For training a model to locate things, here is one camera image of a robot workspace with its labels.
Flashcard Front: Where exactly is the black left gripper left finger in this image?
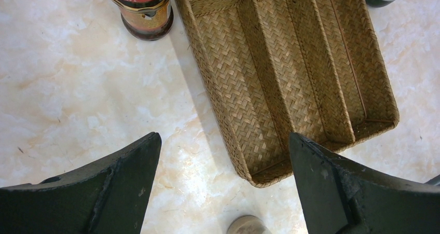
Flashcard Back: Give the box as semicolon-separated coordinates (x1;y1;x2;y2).
1;132;161;233

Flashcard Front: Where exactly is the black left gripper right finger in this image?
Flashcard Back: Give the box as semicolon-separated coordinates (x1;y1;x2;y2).
289;133;439;233

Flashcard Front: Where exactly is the red lid chili sauce jar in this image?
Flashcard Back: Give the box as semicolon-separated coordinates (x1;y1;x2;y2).
111;0;174;41

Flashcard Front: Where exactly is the black lid pepper shaker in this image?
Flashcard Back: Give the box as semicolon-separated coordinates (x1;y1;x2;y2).
226;215;272;234

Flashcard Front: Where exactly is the woven bamboo divided tray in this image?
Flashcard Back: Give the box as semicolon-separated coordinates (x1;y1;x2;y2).
175;0;399;188

